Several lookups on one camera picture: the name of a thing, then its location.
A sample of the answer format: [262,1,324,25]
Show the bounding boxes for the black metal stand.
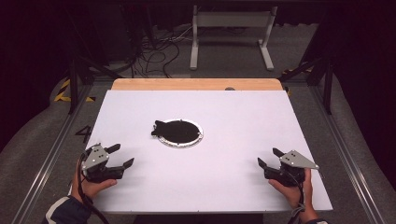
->
[66,6,122,115]
[278,55,335,115]

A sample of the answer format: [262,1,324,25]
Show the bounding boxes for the person's right hand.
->
[268,167,314,213]

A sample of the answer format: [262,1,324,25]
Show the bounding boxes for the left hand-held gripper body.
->
[79,143,126,184]

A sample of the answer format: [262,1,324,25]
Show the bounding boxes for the aluminium floor rail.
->
[309,83,389,224]
[10,82,96,224]

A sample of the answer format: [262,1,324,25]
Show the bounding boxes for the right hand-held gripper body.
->
[264,149,320,189]

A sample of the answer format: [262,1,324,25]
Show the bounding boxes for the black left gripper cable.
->
[77,152,110,224]

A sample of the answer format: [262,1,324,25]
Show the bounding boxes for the tangle of black floor cables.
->
[129,26,181,78]

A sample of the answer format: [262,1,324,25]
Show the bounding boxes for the grey right gripper cable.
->
[288,174,307,224]

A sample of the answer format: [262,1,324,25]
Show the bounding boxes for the white desk frame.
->
[190,4,278,72]

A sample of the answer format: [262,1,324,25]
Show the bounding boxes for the dark curtain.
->
[0,0,74,153]
[323,0,396,181]

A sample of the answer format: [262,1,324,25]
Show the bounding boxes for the white floor cables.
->
[158,26,194,43]

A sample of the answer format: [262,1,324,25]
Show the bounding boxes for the person's left hand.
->
[70,158,119,203]

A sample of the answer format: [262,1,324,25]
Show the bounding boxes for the oval pearl photo frame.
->
[150,119,205,149]

